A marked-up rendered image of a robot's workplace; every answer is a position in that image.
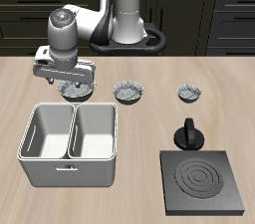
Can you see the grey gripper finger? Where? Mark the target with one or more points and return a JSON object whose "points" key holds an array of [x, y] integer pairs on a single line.
{"points": [[77, 84], [50, 80]]}

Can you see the white two-bin basket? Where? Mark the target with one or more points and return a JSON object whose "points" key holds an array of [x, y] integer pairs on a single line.
{"points": [[68, 145]]}

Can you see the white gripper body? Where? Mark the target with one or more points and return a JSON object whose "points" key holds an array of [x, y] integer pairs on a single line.
{"points": [[66, 72]]}

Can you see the dark kitchen cupboards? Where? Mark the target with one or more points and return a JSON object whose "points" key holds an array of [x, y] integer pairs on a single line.
{"points": [[205, 19]]}

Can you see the small grey fluted bowl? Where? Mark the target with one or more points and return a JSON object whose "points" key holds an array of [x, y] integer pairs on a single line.
{"points": [[189, 92]]}

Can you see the medium grey fluted bowl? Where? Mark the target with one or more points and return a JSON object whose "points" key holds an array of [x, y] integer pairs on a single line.
{"points": [[127, 92]]}

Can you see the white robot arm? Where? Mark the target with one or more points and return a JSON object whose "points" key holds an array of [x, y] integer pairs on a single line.
{"points": [[126, 12]]}

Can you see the round black stove knob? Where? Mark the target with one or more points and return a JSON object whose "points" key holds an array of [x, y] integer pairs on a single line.
{"points": [[189, 135]]}

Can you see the large grey fluted bowl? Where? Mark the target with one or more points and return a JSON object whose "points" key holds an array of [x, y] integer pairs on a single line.
{"points": [[71, 92]]}

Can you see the dark grey stove plate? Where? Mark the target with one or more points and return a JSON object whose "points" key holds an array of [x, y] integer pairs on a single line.
{"points": [[201, 181]]}

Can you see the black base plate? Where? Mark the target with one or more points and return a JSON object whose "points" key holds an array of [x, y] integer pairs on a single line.
{"points": [[156, 42]]}

